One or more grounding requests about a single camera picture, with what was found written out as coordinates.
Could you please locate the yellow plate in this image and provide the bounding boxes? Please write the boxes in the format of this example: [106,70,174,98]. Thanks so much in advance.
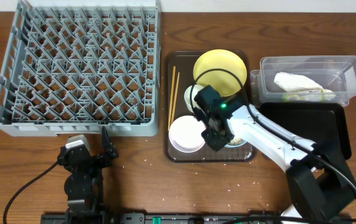
[193,49,247,97]

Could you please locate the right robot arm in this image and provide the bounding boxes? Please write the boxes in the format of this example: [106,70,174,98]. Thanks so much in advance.
[194,85,356,223]

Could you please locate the wooden chopstick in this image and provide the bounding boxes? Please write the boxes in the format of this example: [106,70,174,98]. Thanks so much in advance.
[167,65,176,131]
[170,72,180,124]

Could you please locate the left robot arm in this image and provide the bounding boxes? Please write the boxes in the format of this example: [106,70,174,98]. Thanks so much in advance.
[57,127,119,223]

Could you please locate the light blue bowl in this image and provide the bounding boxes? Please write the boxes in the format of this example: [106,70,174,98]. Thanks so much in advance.
[225,138,247,148]

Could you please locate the green snack wrapper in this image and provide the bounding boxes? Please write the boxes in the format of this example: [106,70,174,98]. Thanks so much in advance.
[283,89,336,102]

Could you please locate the pale green cup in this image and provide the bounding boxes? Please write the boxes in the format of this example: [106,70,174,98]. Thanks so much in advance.
[184,85,204,113]

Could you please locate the white bowl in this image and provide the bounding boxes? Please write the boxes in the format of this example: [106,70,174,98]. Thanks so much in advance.
[169,115,205,153]

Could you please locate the white paper napkin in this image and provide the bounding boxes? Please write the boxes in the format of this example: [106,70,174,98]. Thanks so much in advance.
[274,72,323,92]

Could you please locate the right wooden chopstick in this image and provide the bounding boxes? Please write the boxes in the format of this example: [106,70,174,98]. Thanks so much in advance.
[170,72,180,124]

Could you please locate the black waste tray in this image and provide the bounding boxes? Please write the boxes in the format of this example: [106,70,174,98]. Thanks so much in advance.
[260,103,352,160]

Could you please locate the clear plastic bin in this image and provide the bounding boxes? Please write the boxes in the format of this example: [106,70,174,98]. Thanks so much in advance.
[250,55,356,106]

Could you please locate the grey dish rack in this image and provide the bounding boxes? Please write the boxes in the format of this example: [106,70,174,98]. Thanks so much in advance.
[0,1,161,136]

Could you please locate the dark brown serving tray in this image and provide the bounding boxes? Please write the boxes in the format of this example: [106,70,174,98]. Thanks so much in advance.
[163,50,258,163]

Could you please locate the left wooden chopstick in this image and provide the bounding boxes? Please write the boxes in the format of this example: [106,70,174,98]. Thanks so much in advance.
[167,65,176,131]

